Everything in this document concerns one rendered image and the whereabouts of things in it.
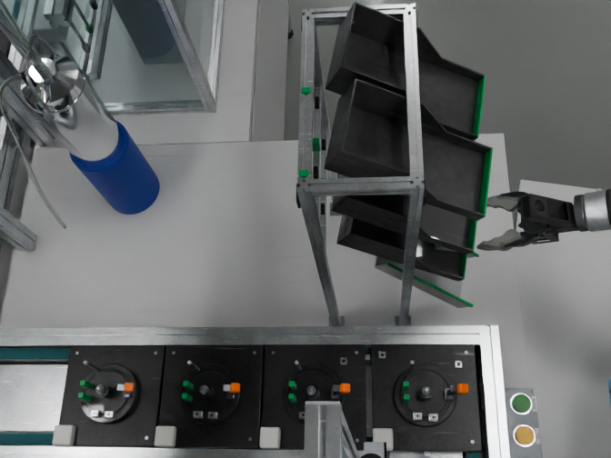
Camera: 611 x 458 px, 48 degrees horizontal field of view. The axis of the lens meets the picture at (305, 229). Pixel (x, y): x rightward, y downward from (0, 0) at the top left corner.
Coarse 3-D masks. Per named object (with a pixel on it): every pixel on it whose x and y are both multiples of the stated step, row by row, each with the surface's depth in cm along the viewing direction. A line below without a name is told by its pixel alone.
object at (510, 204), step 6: (492, 198) 139; (498, 198) 138; (504, 198) 138; (510, 198) 137; (516, 198) 136; (492, 204) 139; (498, 204) 138; (504, 204) 137; (510, 204) 137; (516, 204) 136; (510, 210) 137
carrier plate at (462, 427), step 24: (384, 360) 161; (408, 360) 160; (432, 360) 160; (456, 360) 159; (384, 384) 159; (456, 384) 157; (384, 408) 157; (456, 408) 155; (408, 432) 154; (432, 432) 154; (456, 432) 153; (480, 432) 153
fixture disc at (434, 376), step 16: (416, 368) 158; (432, 368) 157; (400, 384) 156; (416, 384) 156; (432, 384) 156; (448, 384) 155; (400, 400) 155; (416, 400) 155; (432, 400) 154; (448, 400) 154; (448, 416) 153
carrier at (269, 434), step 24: (288, 360) 163; (312, 360) 163; (336, 360) 162; (360, 360) 162; (264, 384) 162; (288, 384) 159; (312, 384) 155; (336, 384) 158; (360, 384) 159; (264, 408) 160; (288, 408) 157; (360, 408) 157; (264, 432) 156; (288, 432) 157; (360, 432) 155
